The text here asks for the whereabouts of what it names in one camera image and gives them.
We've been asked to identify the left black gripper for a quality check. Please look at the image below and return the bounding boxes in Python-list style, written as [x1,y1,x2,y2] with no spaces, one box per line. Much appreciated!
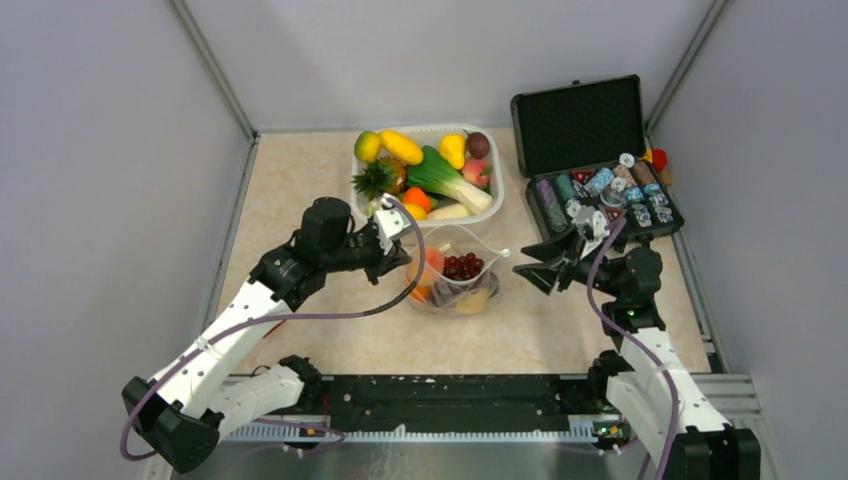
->
[323,214,411,285]

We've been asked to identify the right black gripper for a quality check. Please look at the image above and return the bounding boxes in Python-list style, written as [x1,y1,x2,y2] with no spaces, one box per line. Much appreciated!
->
[513,224,625,299]

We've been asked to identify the peach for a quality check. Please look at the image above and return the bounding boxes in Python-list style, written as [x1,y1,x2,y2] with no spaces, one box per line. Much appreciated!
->
[406,246,445,287]

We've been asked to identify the purple grape bunch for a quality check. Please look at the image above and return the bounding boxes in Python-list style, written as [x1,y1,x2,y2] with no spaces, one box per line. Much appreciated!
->
[442,252,485,281]

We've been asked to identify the yellow wrinkled fruit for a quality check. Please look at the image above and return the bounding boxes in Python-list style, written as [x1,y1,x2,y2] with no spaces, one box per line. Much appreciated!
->
[455,288,489,315]

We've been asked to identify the clear zip top bag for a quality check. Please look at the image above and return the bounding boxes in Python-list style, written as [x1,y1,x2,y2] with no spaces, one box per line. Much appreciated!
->
[408,225,511,317]

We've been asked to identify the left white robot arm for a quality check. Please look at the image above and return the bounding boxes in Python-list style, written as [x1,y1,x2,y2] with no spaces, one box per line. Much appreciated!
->
[119,194,425,473]

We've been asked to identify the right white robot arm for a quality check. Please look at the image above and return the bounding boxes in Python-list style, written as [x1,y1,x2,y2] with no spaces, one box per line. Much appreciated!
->
[513,228,762,479]

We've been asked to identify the white cauliflower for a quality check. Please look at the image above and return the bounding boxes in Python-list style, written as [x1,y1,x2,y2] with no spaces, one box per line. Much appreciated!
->
[364,198,383,218]

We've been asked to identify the yellow lemon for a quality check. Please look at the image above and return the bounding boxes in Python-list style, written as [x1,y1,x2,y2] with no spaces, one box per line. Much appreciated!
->
[403,203,428,221]

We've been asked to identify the small orange tangerine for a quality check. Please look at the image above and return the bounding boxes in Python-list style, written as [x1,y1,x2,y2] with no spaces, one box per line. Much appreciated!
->
[402,187,433,213]

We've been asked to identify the green pineapple crown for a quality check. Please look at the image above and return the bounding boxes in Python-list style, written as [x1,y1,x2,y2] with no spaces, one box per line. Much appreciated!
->
[351,162,396,201]

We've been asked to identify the pineapple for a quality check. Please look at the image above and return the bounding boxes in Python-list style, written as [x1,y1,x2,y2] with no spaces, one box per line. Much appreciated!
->
[377,155,407,195]

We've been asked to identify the white bok choy stalk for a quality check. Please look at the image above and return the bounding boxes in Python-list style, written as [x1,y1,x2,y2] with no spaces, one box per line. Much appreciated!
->
[449,178,494,214]

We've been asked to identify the white radish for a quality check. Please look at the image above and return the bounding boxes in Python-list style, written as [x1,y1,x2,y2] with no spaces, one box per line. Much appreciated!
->
[427,203,474,221]

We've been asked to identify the green leafy vegetable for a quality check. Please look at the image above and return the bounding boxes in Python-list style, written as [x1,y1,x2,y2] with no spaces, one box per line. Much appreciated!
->
[406,145,463,200]

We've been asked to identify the green yellow mango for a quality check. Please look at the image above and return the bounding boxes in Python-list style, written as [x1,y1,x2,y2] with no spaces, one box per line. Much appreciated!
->
[353,131,382,164]

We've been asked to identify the black poker chip case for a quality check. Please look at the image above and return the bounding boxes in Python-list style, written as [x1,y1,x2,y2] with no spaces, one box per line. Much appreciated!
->
[510,75,685,248]

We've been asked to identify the white plastic fruit basket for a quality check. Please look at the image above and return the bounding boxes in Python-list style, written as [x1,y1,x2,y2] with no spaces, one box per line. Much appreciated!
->
[351,124,503,228]

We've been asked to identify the dark purple passion fruit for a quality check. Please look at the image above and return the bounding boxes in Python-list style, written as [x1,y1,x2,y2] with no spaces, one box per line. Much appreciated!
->
[465,132,491,159]

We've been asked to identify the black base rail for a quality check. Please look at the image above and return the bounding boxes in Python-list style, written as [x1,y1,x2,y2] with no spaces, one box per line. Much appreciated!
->
[276,374,635,448]

